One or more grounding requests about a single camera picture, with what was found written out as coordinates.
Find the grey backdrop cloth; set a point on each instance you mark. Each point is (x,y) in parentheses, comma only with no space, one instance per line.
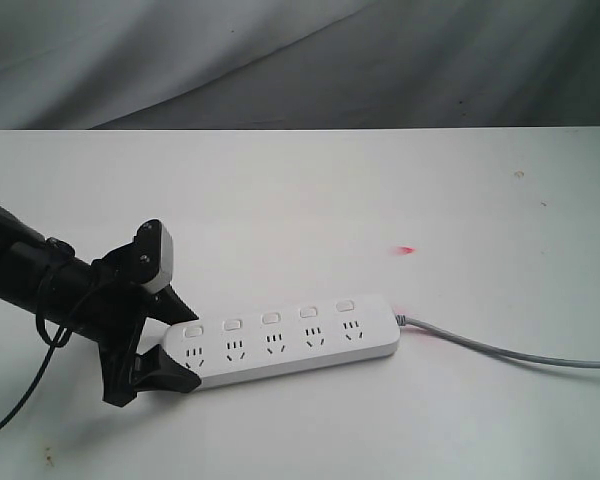
(298,64)

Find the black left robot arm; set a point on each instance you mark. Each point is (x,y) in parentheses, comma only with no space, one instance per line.
(23,259)

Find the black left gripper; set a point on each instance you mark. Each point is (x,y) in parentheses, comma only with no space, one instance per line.
(111,310)

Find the white five-socket power strip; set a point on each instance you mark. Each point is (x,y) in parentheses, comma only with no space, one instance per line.
(285,340)

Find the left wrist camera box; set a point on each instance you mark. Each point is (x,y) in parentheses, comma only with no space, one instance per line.
(152,257)

